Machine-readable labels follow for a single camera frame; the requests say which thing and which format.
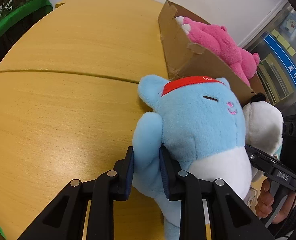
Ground white panda plush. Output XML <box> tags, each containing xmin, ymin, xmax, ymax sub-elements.
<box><xmin>242</xmin><ymin>100</ymin><xmax>284</xmax><ymax>183</ymax></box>

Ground light blue cat plush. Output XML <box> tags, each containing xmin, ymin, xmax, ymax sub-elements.
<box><xmin>132</xmin><ymin>75</ymin><xmax>252</xmax><ymax>239</ymax></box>

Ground pink bear plush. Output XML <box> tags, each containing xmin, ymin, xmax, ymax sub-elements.
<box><xmin>175</xmin><ymin>16</ymin><xmax>260</xmax><ymax>85</ymax></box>

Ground person's right hand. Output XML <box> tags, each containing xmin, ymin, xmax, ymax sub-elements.
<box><xmin>255</xmin><ymin>179</ymin><xmax>296</xmax><ymax>224</ymax></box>

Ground brown cardboard box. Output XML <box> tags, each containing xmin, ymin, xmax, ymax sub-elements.
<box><xmin>158</xmin><ymin>0</ymin><xmax>265</xmax><ymax>106</ymax></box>

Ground green cloth bench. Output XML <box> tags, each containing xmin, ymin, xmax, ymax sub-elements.
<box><xmin>0</xmin><ymin>0</ymin><xmax>53</xmax><ymax>37</ymax></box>

